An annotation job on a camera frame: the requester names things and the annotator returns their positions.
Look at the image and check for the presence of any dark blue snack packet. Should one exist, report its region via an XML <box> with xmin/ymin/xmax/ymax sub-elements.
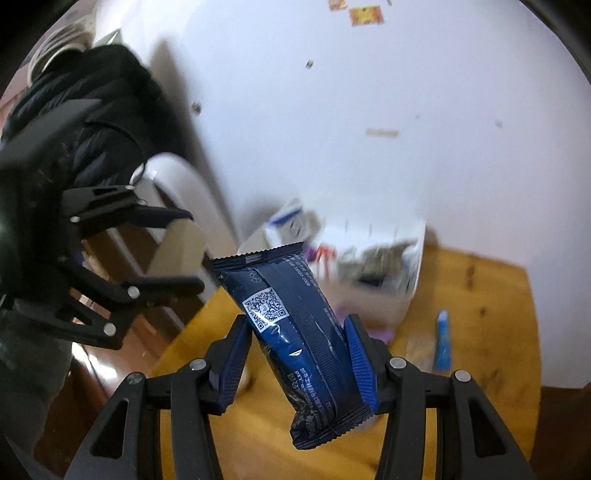
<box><xmin>211</xmin><ymin>243</ymin><xmax>372</xmax><ymax>450</ymax></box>

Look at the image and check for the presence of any round gold tin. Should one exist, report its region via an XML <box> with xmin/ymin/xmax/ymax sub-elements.
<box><xmin>236</xmin><ymin>365</ymin><xmax>252</xmax><ymax>395</ymax></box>

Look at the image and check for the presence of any plaid fabric bow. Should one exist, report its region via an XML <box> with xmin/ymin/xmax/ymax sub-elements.
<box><xmin>337</xmin><ymin>240</ymin><xmax>417</xmax><ymax>291</ymax></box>

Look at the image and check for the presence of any white blue HP box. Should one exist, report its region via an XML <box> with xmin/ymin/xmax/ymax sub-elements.
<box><xmin>263</xmin><ymin>199</ymin><xmax>321</xmax><ymax>248</ymax></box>

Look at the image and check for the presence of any purple plush toy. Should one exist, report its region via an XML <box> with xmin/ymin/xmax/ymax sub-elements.
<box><xmin>368</xmin><ymin>328</ymin><xmax>396</xmax><ymax>345</ymax></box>

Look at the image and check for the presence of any blue white tube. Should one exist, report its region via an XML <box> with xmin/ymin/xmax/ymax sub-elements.
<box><xmin>433</xmin><ymin>310</ymin><xmax>452</xmax><ymax>372</ymax></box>

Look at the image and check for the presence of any white plastic storage bin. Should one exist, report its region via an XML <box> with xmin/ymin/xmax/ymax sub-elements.
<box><xmin>239</xmin><ymin>216</ymin><xmax>429</xmax><ymax>333</ymax></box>

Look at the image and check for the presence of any black jacket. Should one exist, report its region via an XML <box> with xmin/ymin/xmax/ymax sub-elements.
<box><xmin>0</xmin><ymin>43</ymin><xmax>172</xmax><ymax>195</ymax></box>

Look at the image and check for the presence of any wooden door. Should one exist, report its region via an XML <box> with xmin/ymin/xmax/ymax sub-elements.
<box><xmin>530</xmin><ymin>384</ymin><xmax>591</xmax><ymax>479</ymax></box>

